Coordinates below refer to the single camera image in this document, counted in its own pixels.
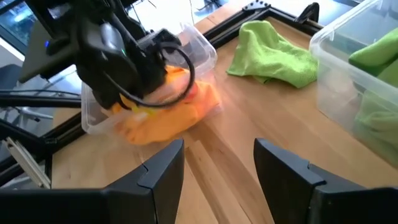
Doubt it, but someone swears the clear plastic bin white label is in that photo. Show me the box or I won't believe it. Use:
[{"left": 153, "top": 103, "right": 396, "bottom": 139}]
[{"left": 80, "top": 23, "right": 223, "bottom": 146}]

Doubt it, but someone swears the black frame clamp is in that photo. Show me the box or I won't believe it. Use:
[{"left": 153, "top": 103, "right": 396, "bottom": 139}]
[{"left": 294, "top": 2, "right": 321, "bottom": 25}]

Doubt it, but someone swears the large green microfiber towel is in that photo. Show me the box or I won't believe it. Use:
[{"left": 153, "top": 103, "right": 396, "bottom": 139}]
[{"left": 348, "top": 27, "right": 398, "bottom": 78}]

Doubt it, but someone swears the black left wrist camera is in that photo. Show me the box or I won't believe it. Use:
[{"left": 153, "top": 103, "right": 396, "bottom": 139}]
[{"left": 93, "top": 21, "right": 130, "bottom": 63}]

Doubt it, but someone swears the orange microfiber towel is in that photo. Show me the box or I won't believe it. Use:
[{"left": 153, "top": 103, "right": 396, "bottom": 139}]
[
  {"left": 110, "top": 80, "right": 222, "bottom": 146},
  {"left": 163, "top": 64, "right": 200, "bottom": 103}
]

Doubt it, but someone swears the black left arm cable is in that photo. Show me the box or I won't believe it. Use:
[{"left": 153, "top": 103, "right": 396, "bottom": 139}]
[{"left": 102, "top": 42, "right": 197, "bottom": 110}]

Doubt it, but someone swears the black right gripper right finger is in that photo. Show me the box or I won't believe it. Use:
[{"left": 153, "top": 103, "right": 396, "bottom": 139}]
[{"left": 253, "top": 138, "right": 398, "bottom": 224}]

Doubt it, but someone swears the black aluminium table frame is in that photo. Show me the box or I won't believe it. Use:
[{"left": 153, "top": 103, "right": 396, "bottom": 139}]
[{"left": 0, "top": 0, "right": 324, "bottom": 187}]

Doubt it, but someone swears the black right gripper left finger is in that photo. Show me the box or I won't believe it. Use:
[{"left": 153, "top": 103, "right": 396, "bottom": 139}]
[{"left": 0, "top": 138, "right": 186, "bottom": 224}]

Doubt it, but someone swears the silver aluminium bracket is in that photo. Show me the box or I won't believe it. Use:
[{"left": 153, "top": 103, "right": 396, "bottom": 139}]
[{"left": 3, "top": 136, "right": 52, "bottom": 190}]

